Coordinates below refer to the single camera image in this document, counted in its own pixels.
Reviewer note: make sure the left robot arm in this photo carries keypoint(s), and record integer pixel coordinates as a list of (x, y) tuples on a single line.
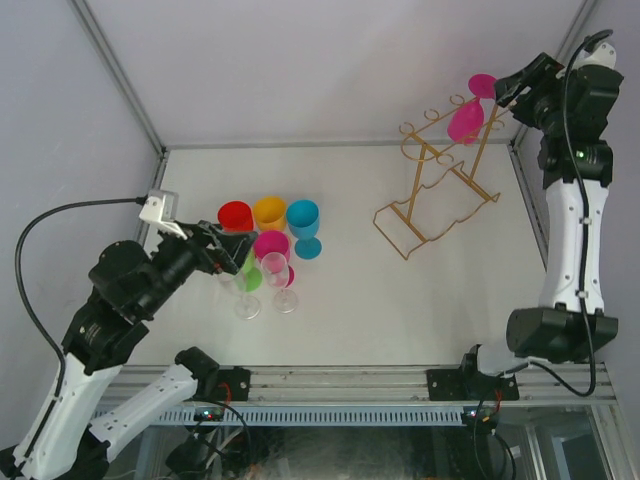
[(129, 287)]

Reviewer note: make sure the red wine glass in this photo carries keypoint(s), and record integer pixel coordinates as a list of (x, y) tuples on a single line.
[(236, 216)]

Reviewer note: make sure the gold wire glass rack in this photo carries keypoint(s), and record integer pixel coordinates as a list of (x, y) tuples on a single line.
[(446, 190)]

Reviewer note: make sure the magenta wine glass front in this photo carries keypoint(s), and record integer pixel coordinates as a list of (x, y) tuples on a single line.
[(273, 241)]

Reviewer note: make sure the clear wine glass front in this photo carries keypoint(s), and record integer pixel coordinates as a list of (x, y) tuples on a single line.
[(246, 306)]

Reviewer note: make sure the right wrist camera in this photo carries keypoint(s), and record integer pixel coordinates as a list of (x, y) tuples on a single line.
[(603, 54)]

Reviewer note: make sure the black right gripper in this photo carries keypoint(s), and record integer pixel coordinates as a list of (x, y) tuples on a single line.
[(539, 74)]

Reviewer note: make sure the aluminium frame rail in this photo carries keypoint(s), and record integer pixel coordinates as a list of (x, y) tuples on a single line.
[(394, 385)]

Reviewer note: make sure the magenta wine glass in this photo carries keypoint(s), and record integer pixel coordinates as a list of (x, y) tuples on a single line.
[(273, 241), (467, 121)]

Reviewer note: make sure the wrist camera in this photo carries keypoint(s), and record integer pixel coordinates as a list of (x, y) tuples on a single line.
[(159, 210), (603, 54)]

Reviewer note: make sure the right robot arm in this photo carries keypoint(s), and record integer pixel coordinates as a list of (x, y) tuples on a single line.
[(569, 104)]

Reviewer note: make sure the green wine glass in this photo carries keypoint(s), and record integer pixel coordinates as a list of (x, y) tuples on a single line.
[(252, 275)]

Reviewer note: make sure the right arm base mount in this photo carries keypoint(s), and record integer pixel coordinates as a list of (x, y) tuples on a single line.
[(453, 384)]

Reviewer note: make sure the yellow wine glass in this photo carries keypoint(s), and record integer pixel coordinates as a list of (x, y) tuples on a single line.
[(270, 214)]

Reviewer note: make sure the clear wine glass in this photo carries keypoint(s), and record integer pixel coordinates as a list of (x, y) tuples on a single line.
[(276, 271), (246, 306)]

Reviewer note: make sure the slotted grey cable duct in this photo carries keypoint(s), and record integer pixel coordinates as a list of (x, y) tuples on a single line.
[(312, 416)]

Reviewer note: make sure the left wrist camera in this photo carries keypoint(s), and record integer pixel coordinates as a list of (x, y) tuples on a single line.
[(159, 210)]

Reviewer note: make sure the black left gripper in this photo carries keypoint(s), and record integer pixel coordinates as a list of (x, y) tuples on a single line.
[(235, 246)]

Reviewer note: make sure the blue wine glass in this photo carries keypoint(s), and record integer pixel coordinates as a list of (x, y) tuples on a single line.
[(303, 220)]

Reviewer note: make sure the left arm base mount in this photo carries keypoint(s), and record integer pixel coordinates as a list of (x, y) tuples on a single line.
[(224, 385)]

